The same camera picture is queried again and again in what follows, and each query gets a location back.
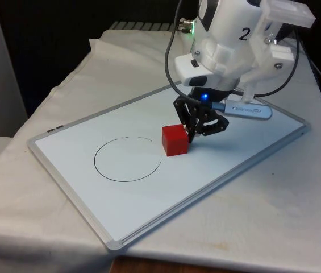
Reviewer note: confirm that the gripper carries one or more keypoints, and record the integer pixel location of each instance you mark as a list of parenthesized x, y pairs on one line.
[(210, 98)]

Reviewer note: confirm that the red cube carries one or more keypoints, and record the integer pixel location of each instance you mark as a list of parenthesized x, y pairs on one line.
[(175, 140)]

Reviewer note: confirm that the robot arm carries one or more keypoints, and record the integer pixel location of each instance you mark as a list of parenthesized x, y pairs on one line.
[(228, 34)]

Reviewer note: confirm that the whiteboard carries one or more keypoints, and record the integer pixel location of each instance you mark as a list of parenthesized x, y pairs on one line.
[(137, 199)]

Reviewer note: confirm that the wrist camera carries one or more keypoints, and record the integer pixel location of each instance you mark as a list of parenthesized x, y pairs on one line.
[(248, 111)]

